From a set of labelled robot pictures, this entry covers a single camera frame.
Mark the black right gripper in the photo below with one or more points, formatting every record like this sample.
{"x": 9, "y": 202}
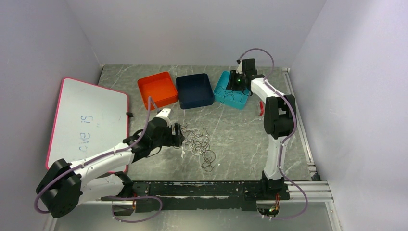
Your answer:
{"x": 231, "y": 84}

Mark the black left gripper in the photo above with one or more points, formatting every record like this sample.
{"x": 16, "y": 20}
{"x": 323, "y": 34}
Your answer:
{"x": 176, "y": 139}

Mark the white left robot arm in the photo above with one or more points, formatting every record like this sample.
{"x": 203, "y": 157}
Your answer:
{"x": 69, "y": 184}

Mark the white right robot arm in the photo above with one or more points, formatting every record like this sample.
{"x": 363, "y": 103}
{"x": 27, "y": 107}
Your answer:
{"x": 279, "y": 123}

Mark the teal plastic bin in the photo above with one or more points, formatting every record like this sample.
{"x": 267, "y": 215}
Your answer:
{"x": 235, "y": 99}

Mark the red white small card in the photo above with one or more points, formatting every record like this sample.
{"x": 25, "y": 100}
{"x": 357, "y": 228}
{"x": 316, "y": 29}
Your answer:
{"x": 261, "y": 108}

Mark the dark blue plastic bin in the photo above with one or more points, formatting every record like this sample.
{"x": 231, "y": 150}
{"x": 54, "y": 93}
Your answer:
{"x": 194, "y": 91}

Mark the orange plastic bin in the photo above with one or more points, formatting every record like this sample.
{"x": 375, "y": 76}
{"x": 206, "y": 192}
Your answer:
{"x": 160, "y": 87}

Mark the pink framed whiteboard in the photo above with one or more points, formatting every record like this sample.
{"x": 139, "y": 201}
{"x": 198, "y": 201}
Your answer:
{"x": 89, "y": 120}

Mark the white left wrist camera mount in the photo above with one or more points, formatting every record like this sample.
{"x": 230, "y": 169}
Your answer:
{"x": 165, "y": 113}

